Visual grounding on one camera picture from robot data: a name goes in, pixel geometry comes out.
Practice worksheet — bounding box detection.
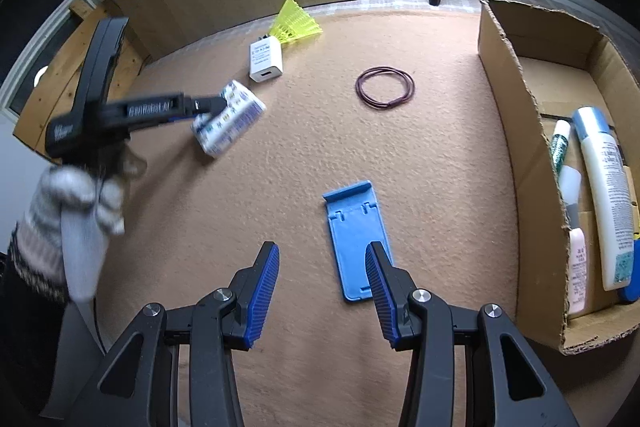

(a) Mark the left hand in white glove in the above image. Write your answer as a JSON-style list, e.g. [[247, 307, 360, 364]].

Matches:
[[12, 147, 146, 303]]

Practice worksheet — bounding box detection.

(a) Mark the white bottle with blue cap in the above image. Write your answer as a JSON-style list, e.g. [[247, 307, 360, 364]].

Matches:
[[573, 106, 634, 291]]

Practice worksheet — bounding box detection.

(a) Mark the maroon rubber band loop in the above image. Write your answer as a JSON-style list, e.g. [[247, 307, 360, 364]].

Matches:
[[354, 65, 416, 112]]

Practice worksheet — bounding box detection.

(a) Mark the yellow shuttlecock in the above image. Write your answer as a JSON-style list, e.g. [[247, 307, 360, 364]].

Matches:
[[268, 0, 322, 44]]

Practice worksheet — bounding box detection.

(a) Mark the green white lip balm tube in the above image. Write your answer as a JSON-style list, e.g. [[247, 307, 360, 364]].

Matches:
[[549, 119, 572, 174]]

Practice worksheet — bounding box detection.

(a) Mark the patterned lighter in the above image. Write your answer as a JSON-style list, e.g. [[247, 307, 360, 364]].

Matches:
[[558, 165, 582, 229]]

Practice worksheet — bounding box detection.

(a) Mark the blue phone stand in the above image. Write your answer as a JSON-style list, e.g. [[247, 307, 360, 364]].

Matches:
[[323, 180, 395, 303]]

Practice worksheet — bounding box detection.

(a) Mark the round blue lid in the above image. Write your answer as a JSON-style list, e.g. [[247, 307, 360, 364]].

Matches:
[[618, 238, 640, 306]]

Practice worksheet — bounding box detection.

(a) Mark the patterned tissue pack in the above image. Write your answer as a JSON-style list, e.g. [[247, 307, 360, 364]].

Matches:
[[191, 80, 266, 158]]

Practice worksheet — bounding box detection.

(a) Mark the white wall charger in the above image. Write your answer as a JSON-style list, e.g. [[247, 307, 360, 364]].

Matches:
[[248, 36, 283, 82]]

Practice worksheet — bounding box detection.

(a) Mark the wooden slat board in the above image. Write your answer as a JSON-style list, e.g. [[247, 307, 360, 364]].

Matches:
[[13, 0, 150, 158]]

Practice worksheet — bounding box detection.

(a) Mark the cardboard box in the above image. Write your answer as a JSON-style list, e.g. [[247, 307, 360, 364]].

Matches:
[[477, 0, 639, 355]]

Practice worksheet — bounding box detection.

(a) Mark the pink white tube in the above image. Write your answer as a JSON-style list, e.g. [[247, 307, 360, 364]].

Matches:
[[568, 228, 588, 315]]

